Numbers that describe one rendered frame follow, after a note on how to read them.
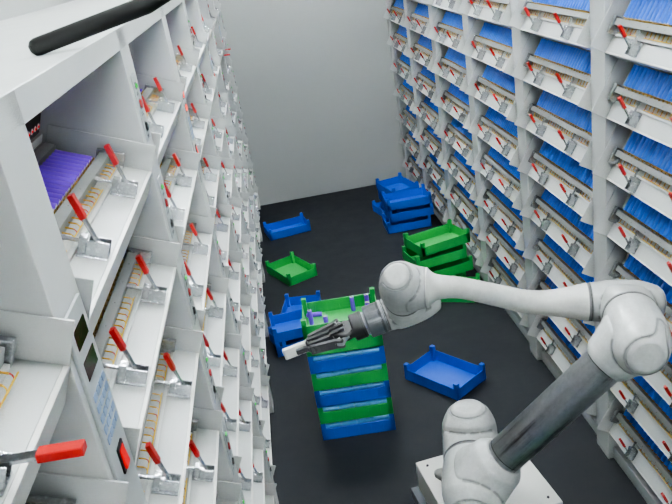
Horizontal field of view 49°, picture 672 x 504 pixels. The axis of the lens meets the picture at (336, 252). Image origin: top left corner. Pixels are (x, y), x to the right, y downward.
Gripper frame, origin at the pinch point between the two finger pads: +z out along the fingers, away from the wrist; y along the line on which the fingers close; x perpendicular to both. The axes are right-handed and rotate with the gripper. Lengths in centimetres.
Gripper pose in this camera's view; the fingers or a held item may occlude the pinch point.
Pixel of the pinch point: (295, 350)
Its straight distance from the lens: 201.9
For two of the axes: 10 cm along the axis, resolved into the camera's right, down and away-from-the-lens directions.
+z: -9.3, 3.7, 0.3
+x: -3.5, -8.5, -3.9
